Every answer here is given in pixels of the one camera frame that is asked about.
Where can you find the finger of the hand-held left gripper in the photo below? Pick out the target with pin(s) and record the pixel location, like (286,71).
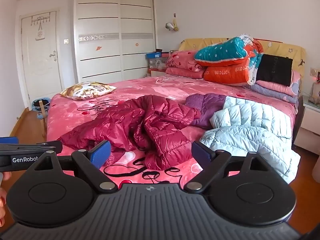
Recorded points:
(50,147)

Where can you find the lavender folded blanket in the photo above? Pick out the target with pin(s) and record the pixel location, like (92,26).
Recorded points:
(270,93)

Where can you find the grey shoe box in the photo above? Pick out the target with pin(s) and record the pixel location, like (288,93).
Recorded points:
(152,60)

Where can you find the light blue down jacket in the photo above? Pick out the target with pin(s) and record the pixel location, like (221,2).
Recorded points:
(250,120)

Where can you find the white sliding wardrobe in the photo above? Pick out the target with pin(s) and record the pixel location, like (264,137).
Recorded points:
(100,17)

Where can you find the small bedside ornament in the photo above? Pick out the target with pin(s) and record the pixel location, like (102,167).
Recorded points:
(315,90)

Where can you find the over-door hook rack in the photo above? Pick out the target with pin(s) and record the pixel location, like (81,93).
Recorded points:
(41,20)

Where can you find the white nightstand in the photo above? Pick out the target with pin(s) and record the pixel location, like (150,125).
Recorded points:
(307,135)

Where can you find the pink heart print bed blanket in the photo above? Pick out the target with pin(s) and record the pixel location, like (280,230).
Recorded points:
(150,90)

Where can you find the teal dotted folded quilt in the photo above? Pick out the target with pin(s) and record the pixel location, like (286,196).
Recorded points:
(220,50)

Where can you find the wall light switch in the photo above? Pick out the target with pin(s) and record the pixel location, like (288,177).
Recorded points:
(66,41)

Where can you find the pink heart pillows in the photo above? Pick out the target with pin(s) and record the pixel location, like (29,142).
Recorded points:
(182,60)

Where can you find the black cloth bag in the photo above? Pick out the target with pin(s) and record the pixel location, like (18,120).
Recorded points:
(273,70)

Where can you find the person's left hand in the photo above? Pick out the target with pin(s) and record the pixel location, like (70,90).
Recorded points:
(2,205)

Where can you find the pink folded quilt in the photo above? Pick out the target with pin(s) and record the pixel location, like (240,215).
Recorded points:
(182,73)

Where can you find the yellow headboard cover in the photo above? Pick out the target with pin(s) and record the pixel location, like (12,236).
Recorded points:
(282,47)

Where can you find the stack of boxes on nightstand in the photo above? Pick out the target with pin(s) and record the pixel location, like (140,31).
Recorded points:
(157,55)

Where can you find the orange folded quilt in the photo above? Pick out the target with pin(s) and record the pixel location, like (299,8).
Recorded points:
(225,75)

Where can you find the clear clothes hanger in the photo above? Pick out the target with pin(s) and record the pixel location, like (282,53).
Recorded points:
(165,79)

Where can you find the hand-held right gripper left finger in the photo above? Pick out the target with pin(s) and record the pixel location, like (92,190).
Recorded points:
(100,155)

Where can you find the wall socket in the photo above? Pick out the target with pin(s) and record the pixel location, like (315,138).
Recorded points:
(313,71)

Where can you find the white hanging bag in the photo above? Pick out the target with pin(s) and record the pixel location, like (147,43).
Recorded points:
(39,36)

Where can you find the blue basket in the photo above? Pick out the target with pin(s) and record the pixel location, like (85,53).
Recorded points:
(35,103)

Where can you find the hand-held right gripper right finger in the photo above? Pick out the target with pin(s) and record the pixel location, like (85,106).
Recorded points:
(201,155)

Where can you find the white door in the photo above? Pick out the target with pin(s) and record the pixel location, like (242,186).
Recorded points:
(40,62)

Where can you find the purple down jacket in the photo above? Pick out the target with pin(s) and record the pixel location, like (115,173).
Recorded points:
(200,105)

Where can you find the dark red down jacket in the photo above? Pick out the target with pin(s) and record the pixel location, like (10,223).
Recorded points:
(160,120)

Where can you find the small dark box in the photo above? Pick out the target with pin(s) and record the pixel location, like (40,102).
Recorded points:
(159,50)

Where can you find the gold floral print cushion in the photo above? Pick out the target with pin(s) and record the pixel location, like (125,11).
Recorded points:
(87,90)

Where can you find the clear plastic bag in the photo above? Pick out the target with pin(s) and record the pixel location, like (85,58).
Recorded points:
(161,65)

